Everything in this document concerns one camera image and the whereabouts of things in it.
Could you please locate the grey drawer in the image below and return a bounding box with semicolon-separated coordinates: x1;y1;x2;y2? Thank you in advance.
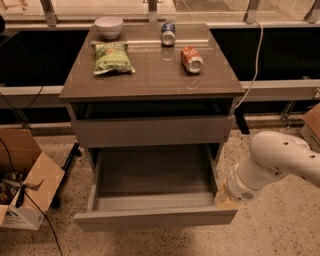
75;144;236;232
72;116;233;148

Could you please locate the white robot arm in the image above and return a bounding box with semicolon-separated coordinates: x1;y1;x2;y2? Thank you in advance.
214;131;320;210

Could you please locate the grey drawer cabinet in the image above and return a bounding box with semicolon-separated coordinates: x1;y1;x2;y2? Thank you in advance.
59;24;244;165

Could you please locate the grey top drawer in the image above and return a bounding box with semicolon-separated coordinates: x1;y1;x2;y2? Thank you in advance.
72;116;233;148

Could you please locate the cardboard box right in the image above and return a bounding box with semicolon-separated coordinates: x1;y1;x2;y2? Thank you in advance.
300;103;320;153

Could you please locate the cardboard box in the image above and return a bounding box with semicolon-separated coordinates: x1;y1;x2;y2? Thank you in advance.
300;103;320;153
0;129;64;230

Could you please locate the orange soda can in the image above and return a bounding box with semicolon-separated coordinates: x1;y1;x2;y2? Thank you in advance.
180;46;203;74

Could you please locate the black stand leg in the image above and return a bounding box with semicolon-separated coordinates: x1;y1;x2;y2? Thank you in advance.
50;143;81;209

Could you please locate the blue soda can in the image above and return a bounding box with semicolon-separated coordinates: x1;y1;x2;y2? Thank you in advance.
161;22;176;46

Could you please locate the green chip bag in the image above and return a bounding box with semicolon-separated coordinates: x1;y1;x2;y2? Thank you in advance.
92;42;135;75

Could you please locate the cardboard box left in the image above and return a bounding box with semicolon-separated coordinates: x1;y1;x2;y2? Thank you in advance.
0;129;64;230

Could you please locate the white bowl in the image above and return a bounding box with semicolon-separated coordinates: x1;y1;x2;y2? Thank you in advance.
94;16;123;39

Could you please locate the white cable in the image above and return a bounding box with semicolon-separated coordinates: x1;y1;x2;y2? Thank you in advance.
234;19;264;111

